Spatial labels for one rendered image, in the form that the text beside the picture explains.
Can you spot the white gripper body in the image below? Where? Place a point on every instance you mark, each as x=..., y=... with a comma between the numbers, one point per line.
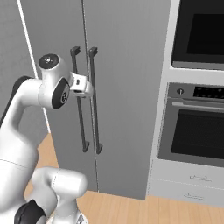
x=87, y=89

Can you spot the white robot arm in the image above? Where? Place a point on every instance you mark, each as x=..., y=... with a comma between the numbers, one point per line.
x=17, y=140

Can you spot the grey fridge door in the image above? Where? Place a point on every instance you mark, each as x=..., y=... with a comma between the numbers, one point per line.
x=128, y=87
x=58, y=29

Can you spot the white oven housing cabinet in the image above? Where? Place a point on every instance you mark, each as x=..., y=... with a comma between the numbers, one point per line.
x=167, y=75

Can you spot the round oven knob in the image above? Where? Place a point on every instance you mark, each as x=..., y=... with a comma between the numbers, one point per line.
x=180, y=91

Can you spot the steel built-in oven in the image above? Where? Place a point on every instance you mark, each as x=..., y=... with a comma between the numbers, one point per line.
x=195, y=134

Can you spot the white drawer front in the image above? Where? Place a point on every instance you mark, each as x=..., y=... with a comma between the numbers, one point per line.
x=172, y=192
x=175, y=172

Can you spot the black built-in microwave oven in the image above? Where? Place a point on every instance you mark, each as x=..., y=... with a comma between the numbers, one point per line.
x=201, y=32

